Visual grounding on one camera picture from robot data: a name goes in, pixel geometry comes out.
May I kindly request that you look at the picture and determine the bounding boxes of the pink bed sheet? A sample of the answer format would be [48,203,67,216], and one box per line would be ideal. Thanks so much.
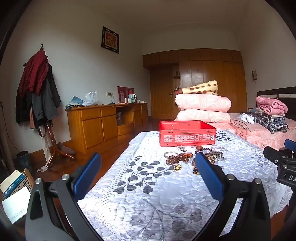
[216,113,296,150]

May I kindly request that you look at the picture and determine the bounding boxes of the tiger eye bead bracelet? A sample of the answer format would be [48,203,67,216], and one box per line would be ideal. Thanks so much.
[192,155,216,175]

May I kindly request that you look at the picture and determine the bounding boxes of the wooden sideboard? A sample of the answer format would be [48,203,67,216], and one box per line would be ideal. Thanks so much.
[65,103,148,155]

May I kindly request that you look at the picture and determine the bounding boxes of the dark wooden headboard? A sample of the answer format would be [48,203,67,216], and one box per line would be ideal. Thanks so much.
[257,86,296,112]

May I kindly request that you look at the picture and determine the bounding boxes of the blue cloth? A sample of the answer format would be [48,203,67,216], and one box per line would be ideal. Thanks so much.
[65,96,84,108]

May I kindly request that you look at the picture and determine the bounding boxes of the red tin box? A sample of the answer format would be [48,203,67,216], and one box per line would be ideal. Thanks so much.
[159,120,217,147]

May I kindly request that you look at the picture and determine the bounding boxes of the framed wall picture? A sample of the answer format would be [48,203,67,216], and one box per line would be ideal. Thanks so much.
[101,26,120,54]

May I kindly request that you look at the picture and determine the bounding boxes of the wooden coat rack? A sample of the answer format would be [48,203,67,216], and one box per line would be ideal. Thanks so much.
[23,44,75,169]

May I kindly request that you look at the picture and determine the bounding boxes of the white cloth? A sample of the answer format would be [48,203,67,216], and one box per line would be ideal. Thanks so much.
[239,113,255,125]

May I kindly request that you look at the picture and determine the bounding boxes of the plaid folded clothes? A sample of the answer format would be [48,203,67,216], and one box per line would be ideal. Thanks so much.
[253,114,288,134]

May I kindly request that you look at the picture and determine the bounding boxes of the dark patterned trash bin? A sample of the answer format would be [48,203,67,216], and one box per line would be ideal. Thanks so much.
[16,151,32,172]

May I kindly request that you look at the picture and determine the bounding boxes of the grey slippers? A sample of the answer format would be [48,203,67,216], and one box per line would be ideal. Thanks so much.
[57,142,76,156]

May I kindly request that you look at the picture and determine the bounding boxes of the white cardboard box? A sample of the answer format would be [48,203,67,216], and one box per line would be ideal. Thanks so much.
[1,185,32,224]

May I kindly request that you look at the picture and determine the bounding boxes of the dark grey coat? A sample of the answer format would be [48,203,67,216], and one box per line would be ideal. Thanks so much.
[15,65,62,126]

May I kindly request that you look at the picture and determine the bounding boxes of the pink folded garment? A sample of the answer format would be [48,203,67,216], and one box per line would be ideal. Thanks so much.
[256,96,288,116]

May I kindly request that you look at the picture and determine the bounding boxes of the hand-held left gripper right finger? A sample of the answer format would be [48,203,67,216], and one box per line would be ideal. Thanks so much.
[195,152,271,241]

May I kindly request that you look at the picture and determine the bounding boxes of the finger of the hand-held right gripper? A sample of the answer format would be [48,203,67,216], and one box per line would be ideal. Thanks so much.
[284,138,296,152]
[264,146,287,165]

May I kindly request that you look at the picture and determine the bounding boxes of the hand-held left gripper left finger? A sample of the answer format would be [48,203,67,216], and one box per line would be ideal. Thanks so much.
[25,152,103,241]

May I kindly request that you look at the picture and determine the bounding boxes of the yellow brown spotted blanket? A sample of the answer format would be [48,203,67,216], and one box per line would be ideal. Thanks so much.
[182,80,218,95]

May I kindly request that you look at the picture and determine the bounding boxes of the red coat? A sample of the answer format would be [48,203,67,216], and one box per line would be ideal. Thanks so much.
[18,50,49,97]

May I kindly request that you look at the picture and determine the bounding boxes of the white plastic bag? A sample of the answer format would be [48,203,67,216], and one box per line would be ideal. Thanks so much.
[83,91,98,106]

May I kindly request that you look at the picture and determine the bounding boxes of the pink folded quilt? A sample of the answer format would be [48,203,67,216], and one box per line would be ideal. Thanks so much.
[175,109,232,123]
[175,94,232,113]

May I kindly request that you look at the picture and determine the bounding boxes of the beige folded garment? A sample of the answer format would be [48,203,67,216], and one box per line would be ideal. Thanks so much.
[255,107,286,117]

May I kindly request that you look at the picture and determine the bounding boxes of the multicoloured bead bracelet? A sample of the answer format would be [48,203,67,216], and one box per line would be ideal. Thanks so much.
[195,148,213,156]

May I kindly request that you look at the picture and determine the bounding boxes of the stack of books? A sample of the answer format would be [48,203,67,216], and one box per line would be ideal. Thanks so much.
[0,169,26,200]

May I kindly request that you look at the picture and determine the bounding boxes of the dark brown bead necklace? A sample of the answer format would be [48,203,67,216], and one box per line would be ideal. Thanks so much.
[165,152,194,166]

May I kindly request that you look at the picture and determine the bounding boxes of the wooden wardrobe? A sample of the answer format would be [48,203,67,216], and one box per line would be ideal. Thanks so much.
[143,49,247,120]

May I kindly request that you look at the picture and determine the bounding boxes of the white floral quilted bedspread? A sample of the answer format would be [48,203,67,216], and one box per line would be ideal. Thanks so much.
[77,130,293,241]

